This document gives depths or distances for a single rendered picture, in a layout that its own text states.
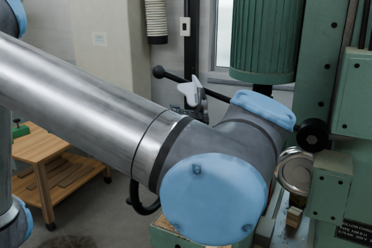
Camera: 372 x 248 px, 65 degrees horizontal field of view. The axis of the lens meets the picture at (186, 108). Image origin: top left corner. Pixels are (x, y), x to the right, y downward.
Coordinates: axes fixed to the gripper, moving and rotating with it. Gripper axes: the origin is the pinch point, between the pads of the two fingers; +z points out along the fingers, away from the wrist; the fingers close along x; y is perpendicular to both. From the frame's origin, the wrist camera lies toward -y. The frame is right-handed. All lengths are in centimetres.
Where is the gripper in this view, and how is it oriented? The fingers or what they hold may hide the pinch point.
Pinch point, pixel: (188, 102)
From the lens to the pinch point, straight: 74.1
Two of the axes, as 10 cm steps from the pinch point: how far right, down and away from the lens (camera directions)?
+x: -2.4, 8.6, 4.5
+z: -2.2, -5.0, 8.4
